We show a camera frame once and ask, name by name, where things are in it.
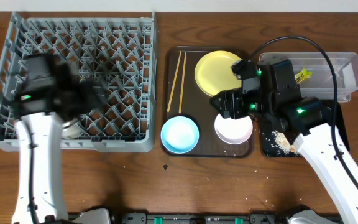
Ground white small plate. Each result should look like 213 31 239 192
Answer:
214 114 254 145

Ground white cup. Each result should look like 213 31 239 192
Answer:
62 119 82 139

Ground rice food scraps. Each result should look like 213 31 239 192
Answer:
270 131 298 155

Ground green orange snack wrapper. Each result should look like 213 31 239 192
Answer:
295 68 313 84

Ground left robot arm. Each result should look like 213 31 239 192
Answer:
11 53 106 223

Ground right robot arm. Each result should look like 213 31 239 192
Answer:
210 57 358 223

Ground grey dishwasher rack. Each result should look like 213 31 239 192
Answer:
0 13 158 152

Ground yellow plate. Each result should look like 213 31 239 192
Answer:
195 50 241 96

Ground dark brown serving tray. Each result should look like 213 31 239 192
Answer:
162 46 254 158

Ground black tray bin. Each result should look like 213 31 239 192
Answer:
259 103 350 157

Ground light blue bowl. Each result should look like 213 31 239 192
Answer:
160 116 200 154

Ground clear plastic bin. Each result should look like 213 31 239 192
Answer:
259 52 358 103

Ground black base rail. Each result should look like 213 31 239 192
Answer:
42 205 344 224

